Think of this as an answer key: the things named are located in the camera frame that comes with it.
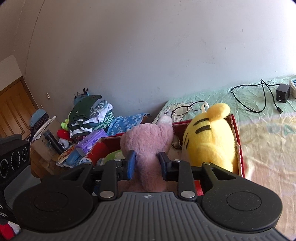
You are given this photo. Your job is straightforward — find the red and white garment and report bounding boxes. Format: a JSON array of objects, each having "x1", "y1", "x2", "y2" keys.
[{"x1": 0, "y1": 220, "x2": 22, "y2": 240}]

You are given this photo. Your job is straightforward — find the blue cloth bundle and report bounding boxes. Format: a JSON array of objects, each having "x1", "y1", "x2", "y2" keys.
[{"x1": 30, "y1": 109, "x2": 50, "y2": 127}]

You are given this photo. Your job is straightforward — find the green plush toy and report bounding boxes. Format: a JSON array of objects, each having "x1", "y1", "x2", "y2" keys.
[{"x1": 102, "y1": 149, "x2": 123, "y2": 163}]

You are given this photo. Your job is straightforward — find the red cardboard box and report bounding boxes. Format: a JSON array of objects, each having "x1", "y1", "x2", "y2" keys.
[{"x1": 87, "y1": 113, "x2": 246, "y2": 197}]

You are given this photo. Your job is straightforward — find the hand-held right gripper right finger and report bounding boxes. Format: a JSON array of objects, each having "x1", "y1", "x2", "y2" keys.
[{"x1": 158, "y1": 152, "x2": 245, "y2": 202}]

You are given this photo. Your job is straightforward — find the black power adapter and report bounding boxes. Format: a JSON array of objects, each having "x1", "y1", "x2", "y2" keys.
[{"x1": 276, "y1": 83, "x2": 290, "y2": 103}]

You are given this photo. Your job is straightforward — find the blue white patterned towel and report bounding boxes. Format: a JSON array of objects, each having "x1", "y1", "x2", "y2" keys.
[{"x1": 107, "y1": 113, "x2": 151, "y2": 137}]

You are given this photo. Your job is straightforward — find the black adapter cable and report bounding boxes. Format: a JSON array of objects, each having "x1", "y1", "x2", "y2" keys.
[{"x1": 230, "y1": 79, "x2": 284, "y2": 114}]

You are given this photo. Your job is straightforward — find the brown cardboard box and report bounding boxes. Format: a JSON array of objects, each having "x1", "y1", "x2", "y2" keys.
[{"x1": 30, "y1": 137, "x2": 62, "y2": 175}]

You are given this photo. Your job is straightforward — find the white patterned cloth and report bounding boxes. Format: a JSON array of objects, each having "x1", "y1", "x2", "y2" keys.
[{"x1": 89, "y1": 100, "x2": 114, "y2": 123}]

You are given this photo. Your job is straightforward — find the small metal keychain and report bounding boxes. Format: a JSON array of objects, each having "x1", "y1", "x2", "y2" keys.
[{"x1": 172, "y1": 136, "x2": 183, "y2": 150}]

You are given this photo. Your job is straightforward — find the pink plush toy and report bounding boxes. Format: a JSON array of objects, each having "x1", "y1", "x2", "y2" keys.
[{"x1": 120, "y1": 115, "x2": 174, "y2": 192}]

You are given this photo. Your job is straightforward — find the blue wall clips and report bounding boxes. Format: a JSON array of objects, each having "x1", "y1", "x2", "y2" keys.
[{"x1": 74, "y1": 88, "x2": 90, "y2": 100}]

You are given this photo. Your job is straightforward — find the black-framed glasses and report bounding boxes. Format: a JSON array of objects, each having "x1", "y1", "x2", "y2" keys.
[{"x1": 171, "y1": 101, "x2": 210, "y2": 117}]

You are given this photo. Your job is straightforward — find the dark green garment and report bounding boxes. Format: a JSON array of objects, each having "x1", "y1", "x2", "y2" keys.
[{"x1": 69, "y1": 95, "x2": 102, "y2": 126}]

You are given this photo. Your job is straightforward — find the yellow tiger plush toy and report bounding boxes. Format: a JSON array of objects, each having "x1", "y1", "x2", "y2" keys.
[{"x1": 181, "y1": 103, "x2": 239, "y2": 173}]

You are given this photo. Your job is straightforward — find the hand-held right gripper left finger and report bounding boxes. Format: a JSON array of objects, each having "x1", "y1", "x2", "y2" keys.
[{"x1": 59, "y1": 150, "x2": 137, "y2": 202}]

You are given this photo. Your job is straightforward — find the green white striped garment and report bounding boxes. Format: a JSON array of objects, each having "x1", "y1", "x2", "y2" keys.
[{"x1": 69, "y1": 117, "x2": 93, "y2": 140}]

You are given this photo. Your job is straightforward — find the green white striped cloth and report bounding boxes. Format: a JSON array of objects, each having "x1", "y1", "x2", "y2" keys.
[{"x1": 94, "y1": 112, "x2": 115, "y2": 130}]

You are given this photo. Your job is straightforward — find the wooden door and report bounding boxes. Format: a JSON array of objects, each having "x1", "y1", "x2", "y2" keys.
[{"x1": 0, "y1": 77, "x2": 39, "y2": 139}]

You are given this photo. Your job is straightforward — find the pastel cloth-covered desktop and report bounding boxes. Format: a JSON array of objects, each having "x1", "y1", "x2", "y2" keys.
[{"x1": 151, "y1": 75, "x2": 296, "y2": 232}]

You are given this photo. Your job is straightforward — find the red soft toy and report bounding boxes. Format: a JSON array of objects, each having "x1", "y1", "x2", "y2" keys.
[{"x1": 57, "y1": 129, "x2": 71, "y2": 141}]

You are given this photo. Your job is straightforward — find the black cylinder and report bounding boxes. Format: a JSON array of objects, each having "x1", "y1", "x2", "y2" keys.
[{"x1": 43, "y1": 130, "x2": 65, "y2": 155}]

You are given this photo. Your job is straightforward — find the purple package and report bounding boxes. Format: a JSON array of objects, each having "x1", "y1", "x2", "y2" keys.
[{"x1": 74, "y1": 129, "x2": 109, "y2": 156}]

